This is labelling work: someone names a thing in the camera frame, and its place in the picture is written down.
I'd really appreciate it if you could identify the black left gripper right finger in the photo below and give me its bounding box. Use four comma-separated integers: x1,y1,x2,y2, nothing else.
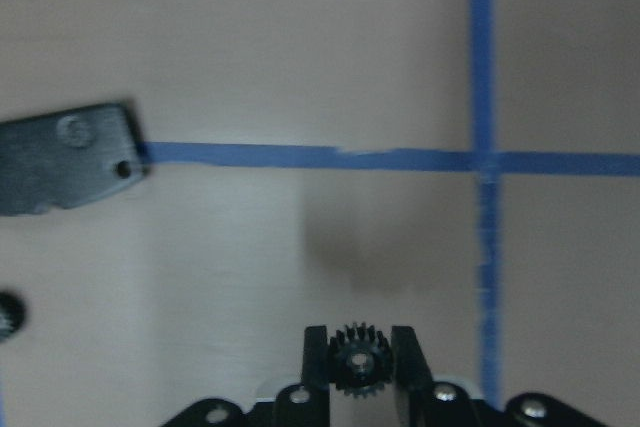
391,326,479,427

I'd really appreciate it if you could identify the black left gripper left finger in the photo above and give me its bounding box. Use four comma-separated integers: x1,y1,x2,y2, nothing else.
272,326,330,427

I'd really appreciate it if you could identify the small black bearing gear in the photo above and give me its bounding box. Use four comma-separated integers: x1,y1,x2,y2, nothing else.
0,291,27,343

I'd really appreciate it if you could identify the black brake pad plate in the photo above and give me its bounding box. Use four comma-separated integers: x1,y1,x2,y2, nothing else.
1,103,145,217

